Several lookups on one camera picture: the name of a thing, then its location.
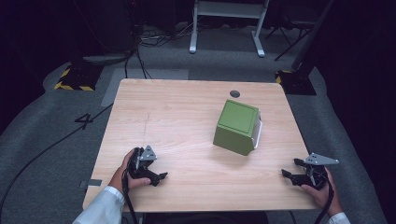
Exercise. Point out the white desk frame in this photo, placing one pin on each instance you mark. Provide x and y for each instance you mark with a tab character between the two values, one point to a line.
229	9

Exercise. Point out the dark equipment stand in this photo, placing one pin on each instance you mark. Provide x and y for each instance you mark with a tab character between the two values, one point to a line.
115	34

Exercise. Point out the person's left hand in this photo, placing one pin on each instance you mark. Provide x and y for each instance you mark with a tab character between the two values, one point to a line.
120	179

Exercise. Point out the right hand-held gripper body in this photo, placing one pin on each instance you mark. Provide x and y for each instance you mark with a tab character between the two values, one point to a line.
316	177

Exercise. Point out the black folding tripod legs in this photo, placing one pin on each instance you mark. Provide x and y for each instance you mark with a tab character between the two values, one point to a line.
291	37

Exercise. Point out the person's right hand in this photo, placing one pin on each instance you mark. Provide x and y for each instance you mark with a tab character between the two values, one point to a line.
327	200

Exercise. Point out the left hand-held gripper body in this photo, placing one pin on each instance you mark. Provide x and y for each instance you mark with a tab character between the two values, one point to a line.
139	166

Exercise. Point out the green box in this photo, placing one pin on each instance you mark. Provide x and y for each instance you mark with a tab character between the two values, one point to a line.
236	124

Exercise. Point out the black slanted stand pole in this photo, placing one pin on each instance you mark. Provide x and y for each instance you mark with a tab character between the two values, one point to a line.
313	34

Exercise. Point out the yellow black striped stand base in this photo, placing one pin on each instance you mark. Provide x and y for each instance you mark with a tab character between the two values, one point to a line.
79	77
297	82

